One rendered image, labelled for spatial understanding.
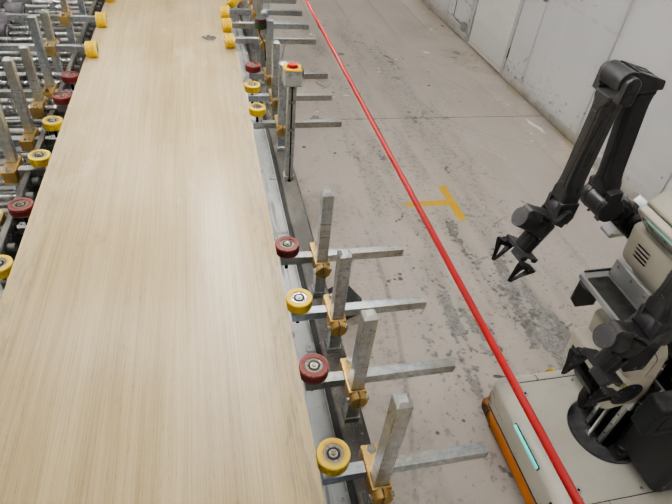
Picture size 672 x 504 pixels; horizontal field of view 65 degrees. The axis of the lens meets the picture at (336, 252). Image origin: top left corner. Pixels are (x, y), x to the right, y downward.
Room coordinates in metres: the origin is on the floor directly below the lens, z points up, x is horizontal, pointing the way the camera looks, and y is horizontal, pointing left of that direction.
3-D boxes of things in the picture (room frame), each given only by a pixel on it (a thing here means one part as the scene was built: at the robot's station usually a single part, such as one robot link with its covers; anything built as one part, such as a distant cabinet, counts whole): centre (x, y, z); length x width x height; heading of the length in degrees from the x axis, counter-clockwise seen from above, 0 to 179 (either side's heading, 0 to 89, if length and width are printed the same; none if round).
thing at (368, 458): (0.64, -0.16, 0.80); 0.14 x 0.06 x 0.05; 17
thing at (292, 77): (2.05, 0.26, 1.18); 0.07 x 0.07 x 0.08; 17
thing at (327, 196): (1.34, 0.05, 0.90); 0.04 x 0.04 x 0.48; 17
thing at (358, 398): (0.88, -0.09, 0.83); 0.14 x 0.06 x 0.05; 17
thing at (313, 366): (0.87, 0.02, 0.85); 0.08 x 0.08 x 0.11
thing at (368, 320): (0.86, -0.10, 0.90); 0.04 x 0.04 x 0.48; 17
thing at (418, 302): (1.16, -0.10, 0.83); 0.43 x 0.03 x 0.04; 107
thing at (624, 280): (1.12, -0.84, 0.99); 0.28 x 0.16 x 0.22; 17
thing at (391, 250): (1.40, -0.03, 0.84); 0.43 x 0.03 x 0.04; 107
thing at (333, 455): (0.63, -0.05, 0.85); 0.08 x 0.08 x 0.11
